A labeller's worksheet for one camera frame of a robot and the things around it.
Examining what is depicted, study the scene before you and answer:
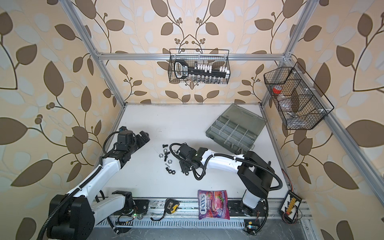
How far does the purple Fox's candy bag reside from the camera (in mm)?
720

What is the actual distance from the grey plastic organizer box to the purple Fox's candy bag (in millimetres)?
283

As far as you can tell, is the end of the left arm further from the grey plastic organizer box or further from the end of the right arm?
the grey plastic organizer box

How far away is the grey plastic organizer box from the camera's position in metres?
0.96

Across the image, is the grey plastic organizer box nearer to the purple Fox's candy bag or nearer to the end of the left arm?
the purple Fox's candy bag

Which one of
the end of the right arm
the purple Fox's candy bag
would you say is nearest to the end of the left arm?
the end of the right arm
